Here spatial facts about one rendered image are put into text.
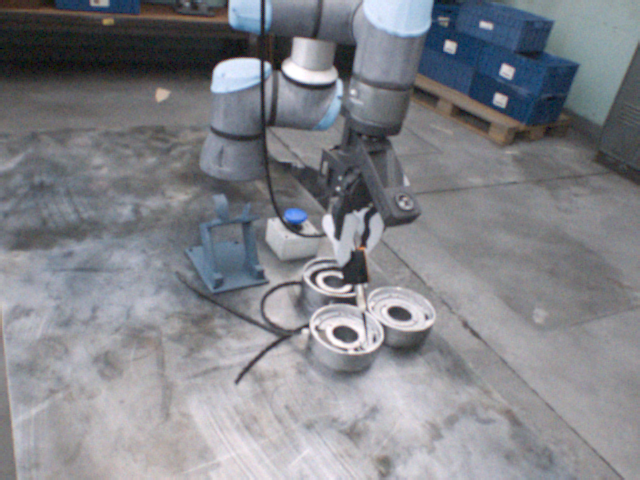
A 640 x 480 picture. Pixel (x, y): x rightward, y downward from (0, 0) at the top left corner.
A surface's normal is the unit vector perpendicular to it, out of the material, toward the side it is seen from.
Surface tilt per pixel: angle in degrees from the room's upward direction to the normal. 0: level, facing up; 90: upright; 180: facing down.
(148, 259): 0
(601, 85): 90
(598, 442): 0
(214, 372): 0
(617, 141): 90
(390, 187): 31
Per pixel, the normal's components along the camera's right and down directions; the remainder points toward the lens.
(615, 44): -0.88, 0.12
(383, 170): 0.38, -0.46
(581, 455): 0.15, -0.84
